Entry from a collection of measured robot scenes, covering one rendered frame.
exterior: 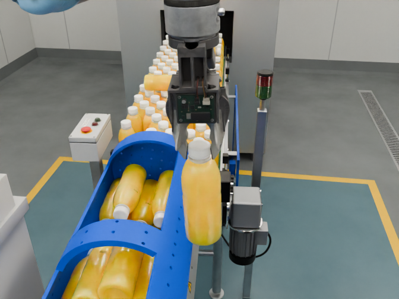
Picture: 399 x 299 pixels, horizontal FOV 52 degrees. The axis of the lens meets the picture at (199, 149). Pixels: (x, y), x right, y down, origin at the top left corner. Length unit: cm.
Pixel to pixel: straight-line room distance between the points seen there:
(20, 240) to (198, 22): 82
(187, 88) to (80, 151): 101
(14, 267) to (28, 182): 222
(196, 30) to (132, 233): 46
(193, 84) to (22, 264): 81
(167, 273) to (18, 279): 51
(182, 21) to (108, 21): 517
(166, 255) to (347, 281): 179
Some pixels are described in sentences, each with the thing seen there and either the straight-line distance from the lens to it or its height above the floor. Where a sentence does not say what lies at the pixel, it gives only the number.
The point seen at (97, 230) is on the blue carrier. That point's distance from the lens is 87.
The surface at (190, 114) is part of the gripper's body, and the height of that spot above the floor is 155.
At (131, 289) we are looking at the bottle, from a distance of 84.
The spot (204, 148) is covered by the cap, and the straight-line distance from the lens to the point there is 67.
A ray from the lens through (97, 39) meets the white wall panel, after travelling 583.
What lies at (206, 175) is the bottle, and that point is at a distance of 68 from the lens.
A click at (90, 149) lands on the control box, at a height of 105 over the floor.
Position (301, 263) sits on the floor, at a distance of 256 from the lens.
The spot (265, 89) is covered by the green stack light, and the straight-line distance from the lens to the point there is 160.
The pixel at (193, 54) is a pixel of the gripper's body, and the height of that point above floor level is 163.
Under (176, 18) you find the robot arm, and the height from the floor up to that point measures 167.
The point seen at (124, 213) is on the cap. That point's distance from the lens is 107.
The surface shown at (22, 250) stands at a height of 101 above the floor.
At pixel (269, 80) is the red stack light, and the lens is 159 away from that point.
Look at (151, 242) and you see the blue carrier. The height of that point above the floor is 122.
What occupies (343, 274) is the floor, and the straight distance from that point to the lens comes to 256.
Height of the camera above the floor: 179
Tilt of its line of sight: 30 degrees down
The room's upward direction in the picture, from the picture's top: straight up
